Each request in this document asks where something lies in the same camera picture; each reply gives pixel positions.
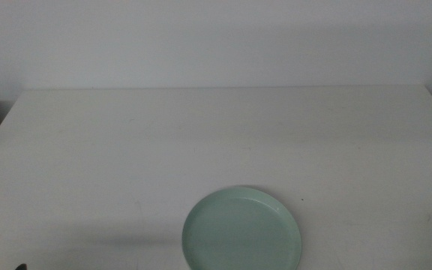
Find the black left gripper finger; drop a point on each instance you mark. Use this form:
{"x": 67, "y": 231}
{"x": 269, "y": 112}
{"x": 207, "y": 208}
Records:
{"x": 21, "y": 267}

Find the mint green shallow bowl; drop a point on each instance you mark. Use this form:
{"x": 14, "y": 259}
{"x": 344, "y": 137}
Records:
{"x": 242, "y": 232}

